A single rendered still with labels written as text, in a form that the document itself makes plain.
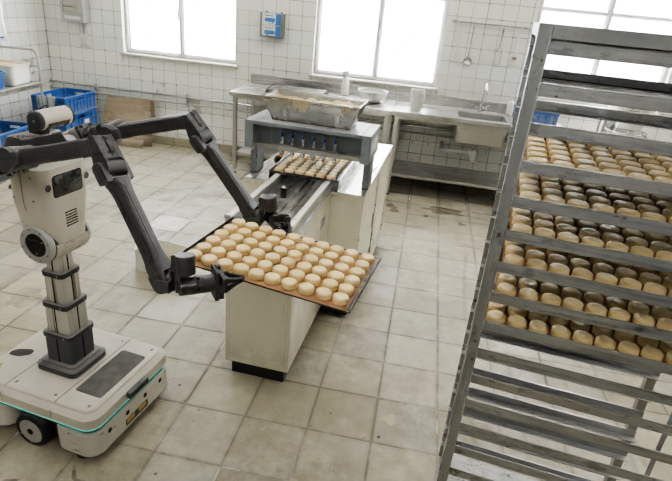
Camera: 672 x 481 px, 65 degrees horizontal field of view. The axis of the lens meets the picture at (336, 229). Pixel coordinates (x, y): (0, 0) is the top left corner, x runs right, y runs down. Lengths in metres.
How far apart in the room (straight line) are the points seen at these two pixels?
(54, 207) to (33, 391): 0.79
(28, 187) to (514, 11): 5.00
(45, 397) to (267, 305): 0.99
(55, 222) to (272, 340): 1.13
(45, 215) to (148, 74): 4.88
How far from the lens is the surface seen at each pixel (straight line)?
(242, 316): 2.66
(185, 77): 6.75
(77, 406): 2.44
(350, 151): 2.99
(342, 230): 3.06
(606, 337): 1.62
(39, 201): 2.20
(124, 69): 7.12
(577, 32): 1.28
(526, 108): 1.29
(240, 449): 2.52
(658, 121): 1.79
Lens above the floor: 1.82
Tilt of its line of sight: 23 degrees down
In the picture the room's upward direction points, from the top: 5 degrees clockwise
